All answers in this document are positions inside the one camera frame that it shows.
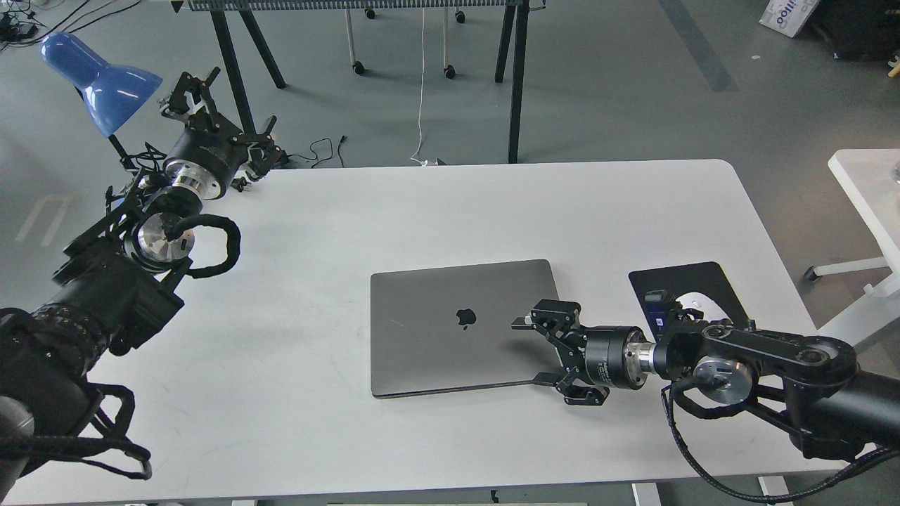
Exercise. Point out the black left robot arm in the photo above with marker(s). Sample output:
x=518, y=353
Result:
x=118, y=289

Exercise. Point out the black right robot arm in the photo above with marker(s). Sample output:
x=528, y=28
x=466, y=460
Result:
x=810, y=387

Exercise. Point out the grey laptop computer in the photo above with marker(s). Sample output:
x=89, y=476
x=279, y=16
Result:
x=441, y=330

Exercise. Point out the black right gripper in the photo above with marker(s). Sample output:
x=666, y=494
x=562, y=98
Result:
x=615, y=356

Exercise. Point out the black mouse pad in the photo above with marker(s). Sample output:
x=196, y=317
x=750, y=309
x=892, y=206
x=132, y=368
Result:
x=658, y=288

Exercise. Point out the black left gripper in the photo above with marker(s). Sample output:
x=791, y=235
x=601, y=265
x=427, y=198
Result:
x=203, y=160

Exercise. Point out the white computer mouse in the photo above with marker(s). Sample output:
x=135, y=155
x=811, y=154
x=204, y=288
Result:
x=698, y=302

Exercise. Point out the white cardboard box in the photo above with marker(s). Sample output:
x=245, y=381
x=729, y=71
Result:
x=787, y=17

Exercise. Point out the black cable bundle floor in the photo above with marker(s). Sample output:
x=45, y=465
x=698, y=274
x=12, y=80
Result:
x=25, y=23

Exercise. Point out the blue desk lamp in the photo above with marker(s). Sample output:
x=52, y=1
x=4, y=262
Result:
x=112, y=93

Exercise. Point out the white rolling cart legs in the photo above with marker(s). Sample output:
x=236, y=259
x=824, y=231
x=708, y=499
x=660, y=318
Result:
x=405, y=42

